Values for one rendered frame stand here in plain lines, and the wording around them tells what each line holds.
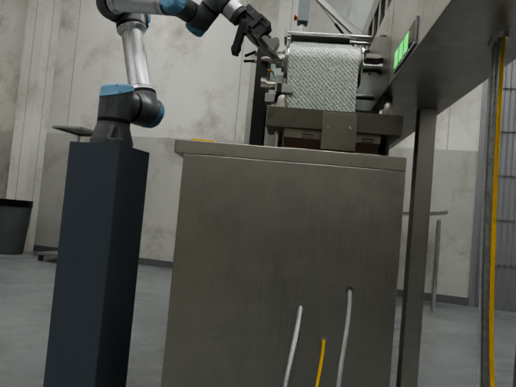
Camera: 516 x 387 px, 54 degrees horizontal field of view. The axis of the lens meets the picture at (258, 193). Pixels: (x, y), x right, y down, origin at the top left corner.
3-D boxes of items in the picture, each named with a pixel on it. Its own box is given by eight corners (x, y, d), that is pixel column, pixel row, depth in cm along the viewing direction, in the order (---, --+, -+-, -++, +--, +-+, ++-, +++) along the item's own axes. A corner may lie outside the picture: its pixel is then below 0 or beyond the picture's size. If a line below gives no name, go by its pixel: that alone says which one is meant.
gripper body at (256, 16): (272, 24, 171) (247, 0, 172) (255, 41, 171) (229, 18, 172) (273, 32, 179) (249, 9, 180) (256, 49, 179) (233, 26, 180)
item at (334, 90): (282, 122, 169) (288, 68, 170) (353, 127, 167) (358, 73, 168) (282, 122, 169) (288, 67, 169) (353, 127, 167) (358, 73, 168)
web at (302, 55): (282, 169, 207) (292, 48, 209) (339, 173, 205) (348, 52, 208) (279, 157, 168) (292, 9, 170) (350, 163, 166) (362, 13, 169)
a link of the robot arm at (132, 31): (119, 127, 187) (102, -2, 199) (147, 134, 200) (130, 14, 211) (142, 116, 181) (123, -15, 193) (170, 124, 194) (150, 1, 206)
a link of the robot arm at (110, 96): (89, 117, 178) (93, 79, 179) (117, 124, 189) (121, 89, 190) (112, 115, 172) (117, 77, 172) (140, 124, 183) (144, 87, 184)
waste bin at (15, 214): (37, 253, 635) (42, 202, 639) (4, 256, 586) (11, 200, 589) (4, 249, 651) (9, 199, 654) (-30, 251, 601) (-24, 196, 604)
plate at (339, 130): (319, 150, 148) (322, 113, 148) (354, 152, 147) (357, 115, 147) (320, 148, 145) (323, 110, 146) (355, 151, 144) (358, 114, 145)
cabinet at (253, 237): (239, 306, 391) (249, 196, 395) (322, 315, 386) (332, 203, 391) (150, 458, 140) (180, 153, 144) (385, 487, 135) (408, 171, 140)
